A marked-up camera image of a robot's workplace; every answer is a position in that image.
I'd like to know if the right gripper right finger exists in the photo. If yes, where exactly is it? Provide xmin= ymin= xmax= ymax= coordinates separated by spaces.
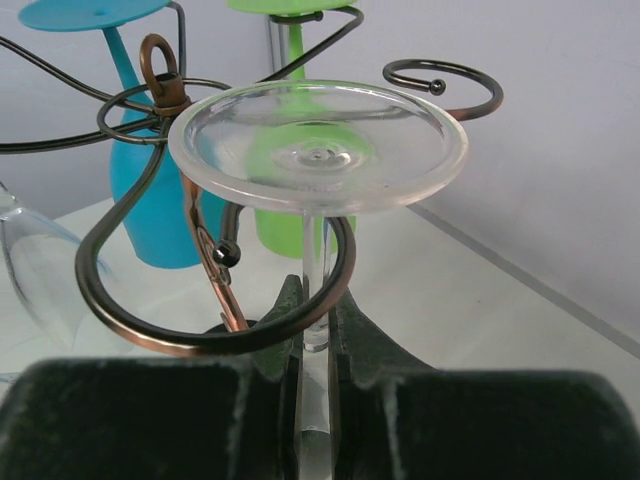
xmin=329 ymin=293 xmax=639 ymax=479

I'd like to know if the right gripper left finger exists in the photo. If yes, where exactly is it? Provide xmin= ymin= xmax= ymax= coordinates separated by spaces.
xmin=0 ymin=273 xmax=307 ymax=480

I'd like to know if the green plastic wine glass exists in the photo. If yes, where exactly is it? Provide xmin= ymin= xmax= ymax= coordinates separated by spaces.
xmin=225 ymin=0 xmax=359 ymax=259

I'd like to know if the blue plastic wine glass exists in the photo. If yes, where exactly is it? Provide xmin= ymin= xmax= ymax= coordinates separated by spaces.
xmin=18 ymin=0 xmax=200 ymax=269

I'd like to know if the clear champagne flute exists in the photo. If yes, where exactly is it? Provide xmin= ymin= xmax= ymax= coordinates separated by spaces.
xmin=1 ymin=187 xmax=130 ymax=385

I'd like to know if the copper wire wine glass rack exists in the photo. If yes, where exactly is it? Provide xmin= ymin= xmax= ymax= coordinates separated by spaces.
xmin=2 ymin=1 xmax=504 ymax=356

